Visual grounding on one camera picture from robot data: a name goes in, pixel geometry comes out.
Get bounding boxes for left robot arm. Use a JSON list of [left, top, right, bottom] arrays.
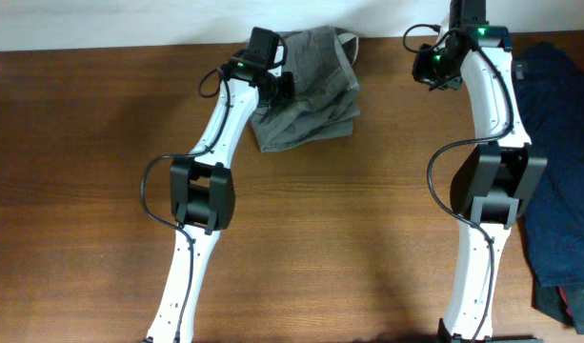
[[145, 57, 293, 343]]

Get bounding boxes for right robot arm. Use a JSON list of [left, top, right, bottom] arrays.
[[413, 0, 547, 342]]

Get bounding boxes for dark blue jeans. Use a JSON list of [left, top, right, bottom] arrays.
[[514, 43, 584, 287]]

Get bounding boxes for grey shorts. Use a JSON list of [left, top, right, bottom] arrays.
[[250, 26, 360, 152]]

